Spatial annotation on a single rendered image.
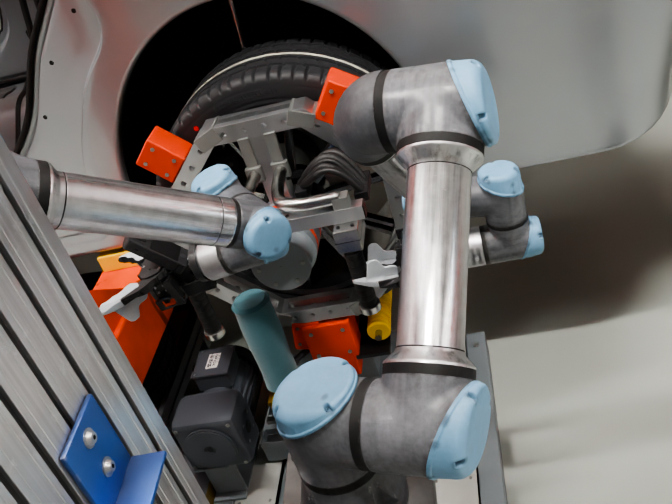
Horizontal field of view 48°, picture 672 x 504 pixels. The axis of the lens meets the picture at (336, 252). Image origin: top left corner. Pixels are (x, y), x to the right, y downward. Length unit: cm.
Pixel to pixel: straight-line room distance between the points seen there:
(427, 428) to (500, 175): 59
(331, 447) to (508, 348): 160
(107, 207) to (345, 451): 43
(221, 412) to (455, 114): 121
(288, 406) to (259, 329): 77
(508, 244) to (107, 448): 90
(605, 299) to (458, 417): 178
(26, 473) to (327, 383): 43
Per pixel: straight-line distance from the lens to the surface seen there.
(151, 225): 105
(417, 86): 101
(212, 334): 161
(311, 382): 96
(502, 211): 138
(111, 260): 218
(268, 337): 173
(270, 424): 225
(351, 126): 104
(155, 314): 211
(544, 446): 221
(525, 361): 244
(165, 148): 166
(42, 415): 65
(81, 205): 102
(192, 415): 202
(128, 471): 74
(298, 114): 155
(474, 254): 143
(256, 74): 164
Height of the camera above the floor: 167
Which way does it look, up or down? 32 degrees down
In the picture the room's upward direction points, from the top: 18 degrees counter-clockwise
